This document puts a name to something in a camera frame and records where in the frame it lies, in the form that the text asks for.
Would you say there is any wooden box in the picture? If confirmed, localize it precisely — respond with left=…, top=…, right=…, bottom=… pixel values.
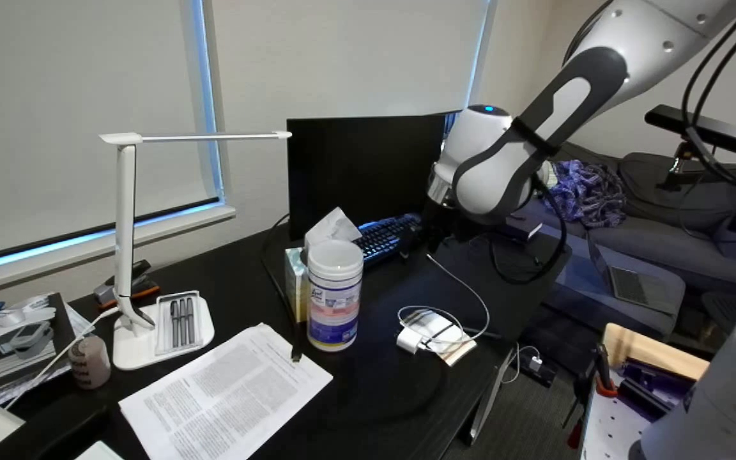
left=601, top=322, right=707, bottom=396

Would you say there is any grey speckled stone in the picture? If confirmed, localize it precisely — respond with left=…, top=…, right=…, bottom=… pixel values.
left=69, top=335, right=113, bottom=389

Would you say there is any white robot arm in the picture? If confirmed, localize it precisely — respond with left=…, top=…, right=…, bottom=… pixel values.
left=426, top=0, right=736, bottom=460

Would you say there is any purple cloth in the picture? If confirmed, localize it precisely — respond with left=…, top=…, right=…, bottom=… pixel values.
left=551, top=159, right=625, bottom=228

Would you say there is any grey couch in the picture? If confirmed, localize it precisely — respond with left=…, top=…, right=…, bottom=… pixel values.
left=560, top=146, right=736, bottom=308

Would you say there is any white printed paper sheet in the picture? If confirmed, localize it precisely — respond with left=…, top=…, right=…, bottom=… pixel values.
left=119, top=325, right=333, bottom=460

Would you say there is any white desk lamp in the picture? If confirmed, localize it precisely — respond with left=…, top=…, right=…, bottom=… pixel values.
left=96, top=128, right=293, bottom=372

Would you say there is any white wipes canister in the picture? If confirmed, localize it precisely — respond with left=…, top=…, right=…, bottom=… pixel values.
left=307, top=241, right=362, bottom=352

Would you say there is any white charger with cable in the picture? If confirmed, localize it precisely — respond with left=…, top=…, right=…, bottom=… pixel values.
left=396, top=256, right=490, bottom=356

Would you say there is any black computer monitor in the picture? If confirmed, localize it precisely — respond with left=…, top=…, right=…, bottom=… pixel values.
left=285, top=113, right=453, bottom=237

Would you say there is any black camera on stand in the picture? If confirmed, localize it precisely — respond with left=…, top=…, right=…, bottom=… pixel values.
left=644, top=104, right=736, bottom=191

